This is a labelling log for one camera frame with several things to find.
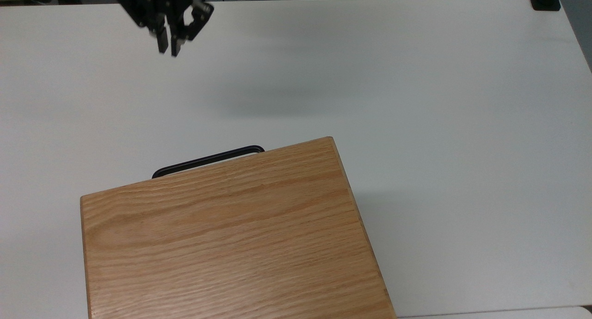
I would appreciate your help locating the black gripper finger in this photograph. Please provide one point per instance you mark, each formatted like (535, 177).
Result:
(196, 23)
(162, 37)

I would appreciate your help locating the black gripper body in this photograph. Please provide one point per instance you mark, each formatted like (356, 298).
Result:
(152, 0)

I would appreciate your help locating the wooden drawer cabinet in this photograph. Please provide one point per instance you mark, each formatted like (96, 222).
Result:
(231, 245)

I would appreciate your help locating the white side table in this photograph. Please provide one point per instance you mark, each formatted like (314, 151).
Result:
(508, 313)

